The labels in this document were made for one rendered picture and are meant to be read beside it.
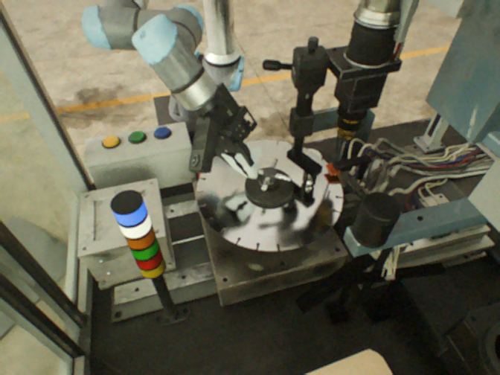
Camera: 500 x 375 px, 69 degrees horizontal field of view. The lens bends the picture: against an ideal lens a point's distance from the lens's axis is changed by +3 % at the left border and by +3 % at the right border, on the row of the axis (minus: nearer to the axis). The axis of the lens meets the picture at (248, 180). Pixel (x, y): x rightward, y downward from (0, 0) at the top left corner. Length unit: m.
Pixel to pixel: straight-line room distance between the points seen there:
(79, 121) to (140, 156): 1.80
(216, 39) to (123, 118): 1.65
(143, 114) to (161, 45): 2.07
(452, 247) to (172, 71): 0.74
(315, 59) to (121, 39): 0.36
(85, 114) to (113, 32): 2.09
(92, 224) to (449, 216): 0.72
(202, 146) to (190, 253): 0.36
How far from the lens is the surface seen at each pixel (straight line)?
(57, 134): 0.86
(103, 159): 1.01
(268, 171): 0.76
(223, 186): 0.80
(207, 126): 0.67
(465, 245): 1.02
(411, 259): 0.93
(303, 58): 0.64
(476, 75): 0.57
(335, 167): 0.83
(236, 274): 0.79
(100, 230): 0.86
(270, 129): 2.45
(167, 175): 1.06
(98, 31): 0.78
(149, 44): 0.63
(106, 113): 2.78
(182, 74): 0.64
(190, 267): 0.92
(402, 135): 1.35
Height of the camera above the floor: 1.55
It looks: 47 degrees down
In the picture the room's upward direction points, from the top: straight up
